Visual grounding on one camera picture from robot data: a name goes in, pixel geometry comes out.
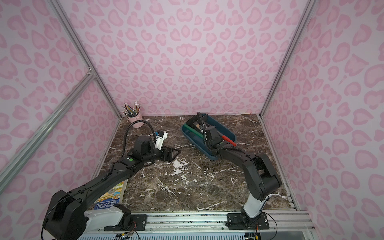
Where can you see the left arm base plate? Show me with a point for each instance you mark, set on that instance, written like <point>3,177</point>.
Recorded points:
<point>129,223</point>

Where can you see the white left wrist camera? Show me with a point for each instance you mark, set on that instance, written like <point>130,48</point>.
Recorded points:
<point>160,137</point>

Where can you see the green rake red handle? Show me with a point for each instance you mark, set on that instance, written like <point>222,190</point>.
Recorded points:
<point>200,135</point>

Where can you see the wooden handle hammer tool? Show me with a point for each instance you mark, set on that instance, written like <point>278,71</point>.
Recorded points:
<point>198,126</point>

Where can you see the aluminium front rail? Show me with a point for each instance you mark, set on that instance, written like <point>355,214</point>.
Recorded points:
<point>284,225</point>

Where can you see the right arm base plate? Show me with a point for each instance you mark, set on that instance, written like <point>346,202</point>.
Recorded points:
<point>243,222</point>

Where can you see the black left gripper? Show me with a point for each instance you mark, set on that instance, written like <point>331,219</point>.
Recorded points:
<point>168,153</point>

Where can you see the grey rake red handle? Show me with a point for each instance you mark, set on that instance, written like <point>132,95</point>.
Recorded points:
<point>228,140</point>

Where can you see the blue treehouse book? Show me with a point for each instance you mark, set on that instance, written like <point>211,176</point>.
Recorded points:
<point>112,197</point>

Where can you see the pink pencil cup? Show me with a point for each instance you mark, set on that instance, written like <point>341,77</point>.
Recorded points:
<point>135,119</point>

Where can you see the colored pencils bunch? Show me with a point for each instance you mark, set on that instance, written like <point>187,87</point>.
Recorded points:
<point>131,111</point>

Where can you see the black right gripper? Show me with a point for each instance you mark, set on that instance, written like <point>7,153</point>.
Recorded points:
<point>207,132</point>

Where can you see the teal plastic storage box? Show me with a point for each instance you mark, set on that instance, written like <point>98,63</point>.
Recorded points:
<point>198,142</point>

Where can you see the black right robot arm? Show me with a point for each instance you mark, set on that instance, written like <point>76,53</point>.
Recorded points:
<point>261,176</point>

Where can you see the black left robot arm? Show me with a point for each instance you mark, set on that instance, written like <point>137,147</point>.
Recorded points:
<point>67,217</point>

